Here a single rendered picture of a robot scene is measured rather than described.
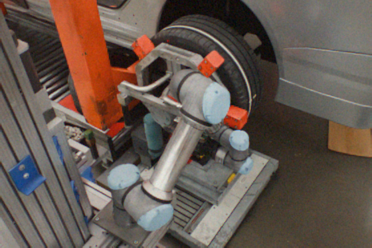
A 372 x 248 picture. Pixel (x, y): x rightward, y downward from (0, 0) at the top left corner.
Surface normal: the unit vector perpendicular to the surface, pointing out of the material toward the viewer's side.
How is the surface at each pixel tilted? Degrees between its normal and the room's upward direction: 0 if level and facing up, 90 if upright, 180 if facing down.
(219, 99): 85
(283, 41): 90
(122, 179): 7
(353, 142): 2
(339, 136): 0
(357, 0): 90
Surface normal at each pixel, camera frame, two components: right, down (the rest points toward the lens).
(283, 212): -0.06, -0.76
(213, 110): 0.71, 0.34
